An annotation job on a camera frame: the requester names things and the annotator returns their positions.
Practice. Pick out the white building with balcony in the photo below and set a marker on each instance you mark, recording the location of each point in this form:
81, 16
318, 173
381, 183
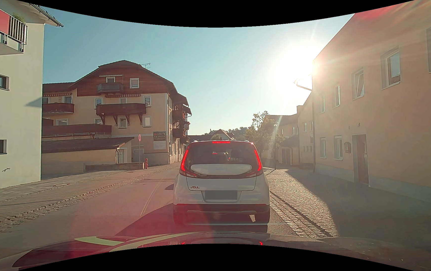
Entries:
10, 113

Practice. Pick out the beige building with wooden balconies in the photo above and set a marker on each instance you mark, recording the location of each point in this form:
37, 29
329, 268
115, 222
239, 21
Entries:
125, 116

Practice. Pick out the low stone wall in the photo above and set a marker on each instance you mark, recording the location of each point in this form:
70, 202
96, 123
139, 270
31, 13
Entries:
113, 166

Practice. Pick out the distant house with gabled roof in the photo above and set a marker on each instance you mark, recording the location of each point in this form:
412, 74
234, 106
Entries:
221, 134

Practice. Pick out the tree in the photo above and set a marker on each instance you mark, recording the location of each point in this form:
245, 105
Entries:
261, 131

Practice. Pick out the round road sign on post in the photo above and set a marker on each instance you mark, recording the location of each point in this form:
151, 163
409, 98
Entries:
139, 138

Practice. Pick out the peach plastered building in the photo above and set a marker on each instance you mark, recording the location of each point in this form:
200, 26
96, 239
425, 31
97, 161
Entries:
396, 113

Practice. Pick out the white car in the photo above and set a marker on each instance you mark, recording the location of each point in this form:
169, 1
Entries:
221, 184

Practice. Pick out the cobbled pavement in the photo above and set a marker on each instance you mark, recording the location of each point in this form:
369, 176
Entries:
313, 203
31, 197

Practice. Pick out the grey asphalt road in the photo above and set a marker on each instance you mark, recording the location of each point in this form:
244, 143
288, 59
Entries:
98, 214

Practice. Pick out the car's own bonnet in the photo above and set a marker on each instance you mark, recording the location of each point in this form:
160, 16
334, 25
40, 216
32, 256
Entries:
125, 246

